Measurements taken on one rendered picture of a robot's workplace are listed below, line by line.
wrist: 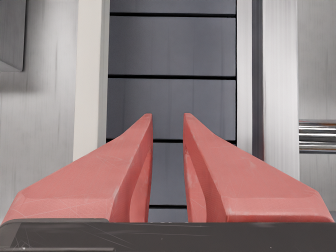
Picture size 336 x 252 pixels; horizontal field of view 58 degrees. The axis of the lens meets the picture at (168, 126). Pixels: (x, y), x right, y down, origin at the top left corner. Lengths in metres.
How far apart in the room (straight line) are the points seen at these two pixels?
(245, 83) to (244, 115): 0.02
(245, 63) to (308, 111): 0.08
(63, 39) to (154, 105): 0.11
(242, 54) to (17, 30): 0.16
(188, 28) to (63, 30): 0.11
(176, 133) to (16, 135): 0.13
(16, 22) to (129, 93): 0.11
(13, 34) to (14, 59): 0.02
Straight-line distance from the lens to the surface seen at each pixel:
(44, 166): 0.25
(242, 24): 0.20
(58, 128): 0.24
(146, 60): 0.19
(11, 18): 0.25
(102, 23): 0.16
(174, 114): 0.18
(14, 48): 0.25
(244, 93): 0.19
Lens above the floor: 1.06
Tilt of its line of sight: 86 degrees down
